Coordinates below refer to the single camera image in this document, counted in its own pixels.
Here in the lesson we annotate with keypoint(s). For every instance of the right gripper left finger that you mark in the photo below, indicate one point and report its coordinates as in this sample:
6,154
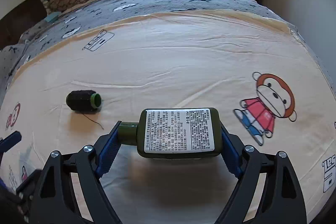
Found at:
69,188

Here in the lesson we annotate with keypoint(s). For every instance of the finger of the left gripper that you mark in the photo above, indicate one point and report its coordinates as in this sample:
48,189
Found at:
10,141

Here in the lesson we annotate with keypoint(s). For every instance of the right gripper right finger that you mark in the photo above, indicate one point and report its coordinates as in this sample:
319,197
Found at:
267,188

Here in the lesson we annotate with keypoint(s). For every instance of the small dark green bottle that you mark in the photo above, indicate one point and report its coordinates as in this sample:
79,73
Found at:
174,133

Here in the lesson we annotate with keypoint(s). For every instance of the black thread spool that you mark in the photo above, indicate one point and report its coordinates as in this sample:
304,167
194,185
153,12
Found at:
85,102

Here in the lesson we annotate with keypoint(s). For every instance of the grey patterned duvet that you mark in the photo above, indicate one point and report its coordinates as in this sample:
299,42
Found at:
46,34

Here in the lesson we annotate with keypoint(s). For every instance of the beige printed bed sheet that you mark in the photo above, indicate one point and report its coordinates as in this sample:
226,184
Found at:
173,60

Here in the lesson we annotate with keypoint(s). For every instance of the dark wooden headboard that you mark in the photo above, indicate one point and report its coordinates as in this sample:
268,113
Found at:
20,19

